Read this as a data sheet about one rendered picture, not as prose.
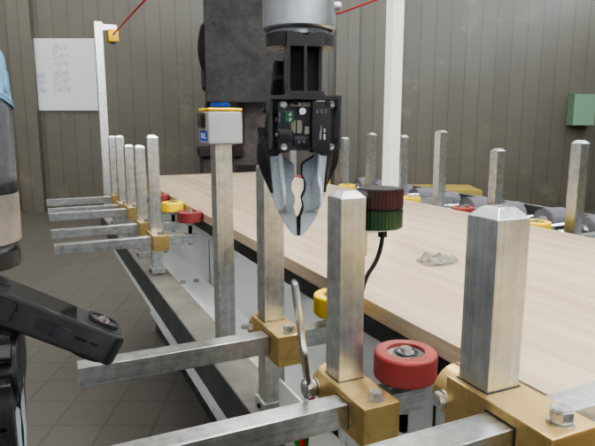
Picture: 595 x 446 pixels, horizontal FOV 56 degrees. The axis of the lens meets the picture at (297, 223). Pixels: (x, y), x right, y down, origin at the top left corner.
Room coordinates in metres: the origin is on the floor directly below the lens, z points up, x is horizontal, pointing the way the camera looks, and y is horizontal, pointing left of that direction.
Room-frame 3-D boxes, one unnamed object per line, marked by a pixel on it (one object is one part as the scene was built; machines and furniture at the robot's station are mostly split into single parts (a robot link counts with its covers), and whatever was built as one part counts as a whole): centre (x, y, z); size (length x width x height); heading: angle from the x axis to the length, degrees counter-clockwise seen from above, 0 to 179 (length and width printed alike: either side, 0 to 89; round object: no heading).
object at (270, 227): (0.91, 0.05, 0.89); 0.03 x 0.03 x 0.48; 25
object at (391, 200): (0.70, -0.10, 1.10); 0.06 x 0.06 x 0.02
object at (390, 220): (0.70, -0.10, 1.07); 0.06 x 0.06 x 0.02
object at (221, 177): (1.15, 0.16, 0.93); 0.05 x 0.04 x 0.45; 25
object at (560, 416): (0.39, -0.20, 0.98); 0.02 x 0.02 x 0.01
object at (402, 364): (0.68, -0.14, 0.85); 0.08 x 0.08 x 0.11
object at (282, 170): (0.60, 0.01, 1.11); 0.06 x 0.03 x 0.09; 6
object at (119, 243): (1.74, 0.53, 0.82); 0.43 x 0.03 x 0.04; 115
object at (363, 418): (0.66, -0.07, 0.85); 0.13 x 0.06 x 0.05; 25
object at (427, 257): (1.16, -0.30, 0.91); 0.09 x 0.07 x 0.02; 93
